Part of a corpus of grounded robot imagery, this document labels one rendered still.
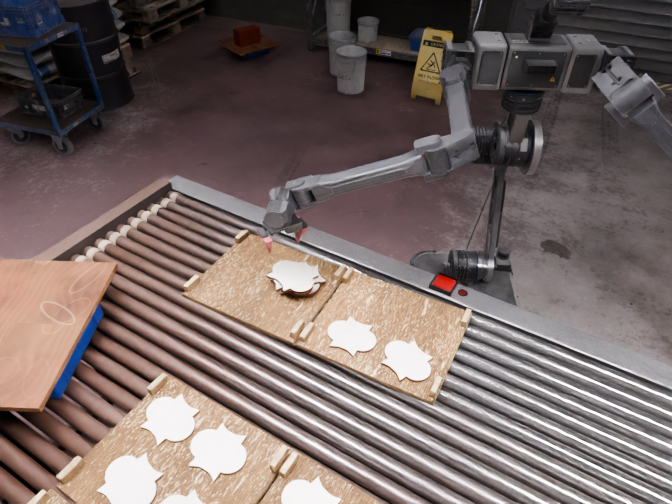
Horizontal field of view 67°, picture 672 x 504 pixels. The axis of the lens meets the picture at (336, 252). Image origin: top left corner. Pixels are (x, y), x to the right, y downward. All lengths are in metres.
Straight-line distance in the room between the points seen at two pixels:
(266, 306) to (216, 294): 0.17
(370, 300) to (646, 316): 2.00
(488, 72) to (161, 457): 1.48
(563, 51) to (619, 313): 1.75
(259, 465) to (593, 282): 2.48
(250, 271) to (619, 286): 2.31
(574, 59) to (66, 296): 1.70
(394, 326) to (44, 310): 0.98
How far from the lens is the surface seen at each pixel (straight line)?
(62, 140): 4.53
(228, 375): 1.47
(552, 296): 3.16
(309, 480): 1.28
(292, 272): 1.61
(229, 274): 1.71
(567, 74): 1.91
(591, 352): 1.66
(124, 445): 1.40
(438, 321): 1.57
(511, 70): 1.85
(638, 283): 3.47
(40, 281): 1.73
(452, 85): 1.62
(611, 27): 5.92
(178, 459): 1.35
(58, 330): 1.56
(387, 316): 1.56
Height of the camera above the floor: 2.10
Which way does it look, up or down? 41 degrees down
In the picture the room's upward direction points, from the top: straight up
